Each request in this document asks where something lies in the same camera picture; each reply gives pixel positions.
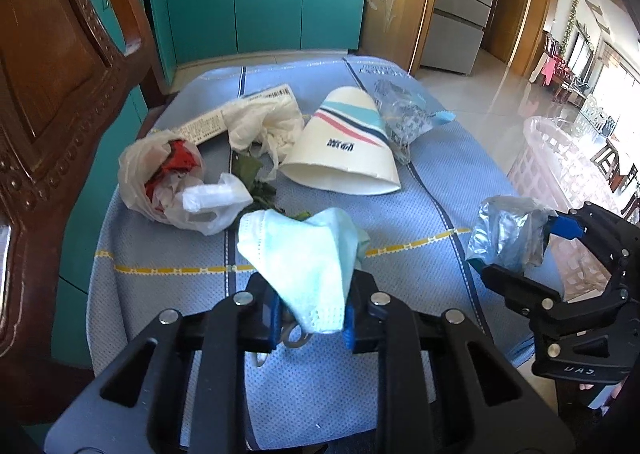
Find grey refrigerator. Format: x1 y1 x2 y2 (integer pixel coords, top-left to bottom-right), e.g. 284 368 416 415
420 0 503 75

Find wooden stool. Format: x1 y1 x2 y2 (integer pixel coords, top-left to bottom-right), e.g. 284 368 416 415
590 137 640 220

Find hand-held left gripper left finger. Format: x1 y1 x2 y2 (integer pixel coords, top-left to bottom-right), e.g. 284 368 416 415
45 271 283 454

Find green vegetable leaf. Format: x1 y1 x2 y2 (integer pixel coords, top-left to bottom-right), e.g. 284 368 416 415
230 151 313 221

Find silver foil wrapper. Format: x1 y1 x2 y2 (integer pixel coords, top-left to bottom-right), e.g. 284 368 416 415
465 194 558 275

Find carved wooden chair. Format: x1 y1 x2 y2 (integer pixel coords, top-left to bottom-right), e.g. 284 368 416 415
0 0 176 425

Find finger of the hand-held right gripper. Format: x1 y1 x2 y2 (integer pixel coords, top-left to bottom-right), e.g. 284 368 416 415
480 261 568 322
545 201 633 285

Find clear plastic wrapper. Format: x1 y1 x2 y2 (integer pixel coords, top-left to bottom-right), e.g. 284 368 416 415
372 78 457 165

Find brown wooden door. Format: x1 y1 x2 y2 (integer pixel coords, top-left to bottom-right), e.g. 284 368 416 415
482 0 536 68

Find green vine decoration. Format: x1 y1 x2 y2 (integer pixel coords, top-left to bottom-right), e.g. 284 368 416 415
560 0 581 55

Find white plastic mesh basket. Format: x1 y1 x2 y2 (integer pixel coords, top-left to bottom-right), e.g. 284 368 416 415
507 115 626 295

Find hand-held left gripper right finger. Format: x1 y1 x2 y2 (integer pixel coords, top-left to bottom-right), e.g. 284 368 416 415
342 270 576 454

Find red dining chairs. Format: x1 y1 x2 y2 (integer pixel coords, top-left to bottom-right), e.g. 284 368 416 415
530 32 576 102

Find translucent pinkish plastic bag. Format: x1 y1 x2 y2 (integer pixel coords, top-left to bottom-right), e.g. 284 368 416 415
118 128 254 236

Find white striped paper cup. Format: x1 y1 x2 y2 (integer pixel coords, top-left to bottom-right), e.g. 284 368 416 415
280 87 402 196

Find wood-framed glass door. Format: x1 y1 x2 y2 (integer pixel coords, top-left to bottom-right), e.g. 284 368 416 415
361 0 446 80

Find white printed paper strip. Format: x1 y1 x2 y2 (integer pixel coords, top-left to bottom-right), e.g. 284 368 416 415
172 83 296 145

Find blue cloth covered stool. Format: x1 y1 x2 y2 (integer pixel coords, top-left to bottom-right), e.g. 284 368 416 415
44 56 566 454

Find white crumpled tissue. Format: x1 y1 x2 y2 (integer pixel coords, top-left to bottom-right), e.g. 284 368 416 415
227 97 306 180

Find blue face mask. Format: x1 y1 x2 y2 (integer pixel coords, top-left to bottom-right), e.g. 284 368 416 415
236 207 371 367

